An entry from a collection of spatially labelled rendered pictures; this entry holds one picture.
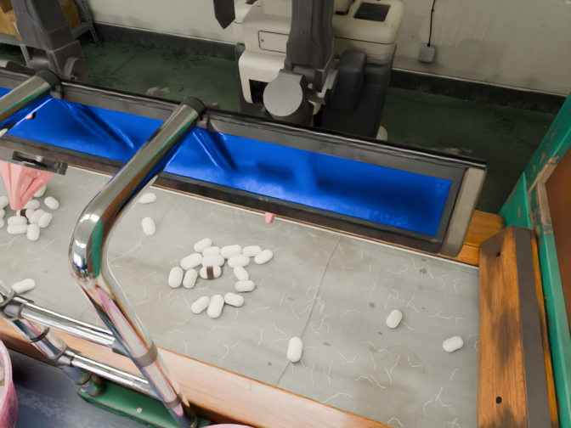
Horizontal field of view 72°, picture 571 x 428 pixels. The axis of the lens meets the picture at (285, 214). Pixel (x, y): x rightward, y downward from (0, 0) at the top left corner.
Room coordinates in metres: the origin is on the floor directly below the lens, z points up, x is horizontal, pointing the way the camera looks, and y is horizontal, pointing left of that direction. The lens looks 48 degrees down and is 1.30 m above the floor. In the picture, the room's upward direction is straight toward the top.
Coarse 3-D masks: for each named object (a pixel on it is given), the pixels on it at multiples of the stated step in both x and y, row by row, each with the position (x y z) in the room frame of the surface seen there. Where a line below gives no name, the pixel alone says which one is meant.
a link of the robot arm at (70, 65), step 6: (0, 60) 0.54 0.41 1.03; (6, 60) 0.54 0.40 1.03; (12, 60) 0.55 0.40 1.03; (66, 60) 0.61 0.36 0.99; (72, 60) 0.62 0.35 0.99; (78, 60) 0.62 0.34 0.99; (6, 66) 0.54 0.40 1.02; (12, 66) 0.54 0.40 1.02; (18, 66) 0.55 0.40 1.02; (24, 66) 0.56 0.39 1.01; (66, 66) 0.61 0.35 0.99; (72, 66) 0.61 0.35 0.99; (78, 66) 0.62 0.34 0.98; (84, 66) 0.63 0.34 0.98; (36, 72) 0.57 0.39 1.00; (66, 72) 0.60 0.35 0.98; (72, 72) 0.60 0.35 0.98; (78, 72) 0.61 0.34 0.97; (84, 72) 0.62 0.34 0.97; (78, 78) 0.61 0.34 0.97; (84, 78) 0.62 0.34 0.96
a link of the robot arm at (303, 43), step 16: (304, 0) 0.55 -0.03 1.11; (320, 0) 0.55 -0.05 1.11; (304, 16) 0.56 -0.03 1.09; (320, 16) 0.55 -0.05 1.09; (304, 32) 0.56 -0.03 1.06; (320, 32) 0.56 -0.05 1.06; (288, 48) 0.58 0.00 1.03; (304, 48) 0.57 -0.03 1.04; (320, 48) 0.56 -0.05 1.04; (288, 64) 0.58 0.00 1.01; (304, 64) 0.57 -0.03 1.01; (320, 64) 0.56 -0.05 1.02; (320, 80) 0.56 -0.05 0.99
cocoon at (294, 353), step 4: (292, 340) 0.25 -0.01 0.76; (296, 340) 0.25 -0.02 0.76; (300, 340) 0.25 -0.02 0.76; (292, 344) 0.24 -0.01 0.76; (296, 344) 0.24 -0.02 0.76; (300, 344) 0.24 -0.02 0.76; (288, 348) 0.24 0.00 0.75; (292, 348) 0.23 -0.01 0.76; (296, 348) 0.23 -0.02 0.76; (300, 348) 0.23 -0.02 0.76; (288, 352) 0.23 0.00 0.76; (292, 352) 0.23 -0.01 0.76; (296, 352) 0.23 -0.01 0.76; (300, 352) 0.23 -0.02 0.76; (288, 356) 0.22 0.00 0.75; (292, 356) 0.22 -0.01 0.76; (296, 356) 0.22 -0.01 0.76; (300, 356) 0.22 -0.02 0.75; (292, 360) 0.22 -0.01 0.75; (296, 360) 0.22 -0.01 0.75
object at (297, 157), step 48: (0, 96) 0.35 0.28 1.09; (96, 96) 0.32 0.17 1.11; (144, 96) 0.31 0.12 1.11; (0, 144) 0.33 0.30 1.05; (48, 144) 0.31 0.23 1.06; (96, 144) 0.30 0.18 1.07; (192, 144) 0.28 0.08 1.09; (240, 144) 0.27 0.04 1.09; (288, 144) 0.26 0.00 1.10; (336, 144) 0.25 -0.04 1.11; (384, 144) 0.24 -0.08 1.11; (192, 192) 0.26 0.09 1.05; (240, 192) 0.24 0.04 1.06; (288, 192) 0.24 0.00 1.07; (336, 192) 0.23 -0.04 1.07; (384, 192) 0.22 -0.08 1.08; (432, 192) 0.22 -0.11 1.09; (384, 240) 0.20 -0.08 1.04; (432, 240) 0.19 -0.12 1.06
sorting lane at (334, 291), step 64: (0, 192) 0.57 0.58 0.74; (64, 192) 0.57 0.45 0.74; (0, 256) 0.41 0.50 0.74; (64, 256) 0.41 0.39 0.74; (128, 256) 0.41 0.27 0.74; (320, 256) 0.41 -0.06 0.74; (384, 256) 0.41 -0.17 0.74; (192, 320) 0.29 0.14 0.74; (256, 320) 0.29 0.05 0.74; (320, 320) 0.29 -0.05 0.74; (384, 320) 0.29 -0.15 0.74; (448, 320) 0.29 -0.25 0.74; (320, 384) 0.19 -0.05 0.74; (384, 384) 0.19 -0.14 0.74; (448, 384) 0.19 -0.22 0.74
